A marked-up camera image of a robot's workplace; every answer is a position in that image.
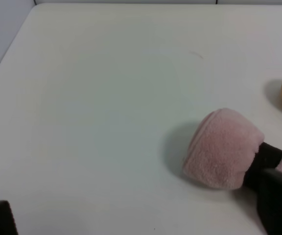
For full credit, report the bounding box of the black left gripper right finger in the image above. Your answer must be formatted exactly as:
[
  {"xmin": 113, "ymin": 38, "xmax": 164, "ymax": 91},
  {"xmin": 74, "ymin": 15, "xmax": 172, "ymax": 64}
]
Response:
[{"xmin": 244, "ymin": 143, "xmax": 282, "ymax": 235}]

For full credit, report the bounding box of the pink fluffy towel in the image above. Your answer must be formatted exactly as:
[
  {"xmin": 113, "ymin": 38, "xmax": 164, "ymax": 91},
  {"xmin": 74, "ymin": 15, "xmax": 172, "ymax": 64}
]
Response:
[{"xmin": 183, "ymin": 108, "xmax": 282, "ymax": 190}]

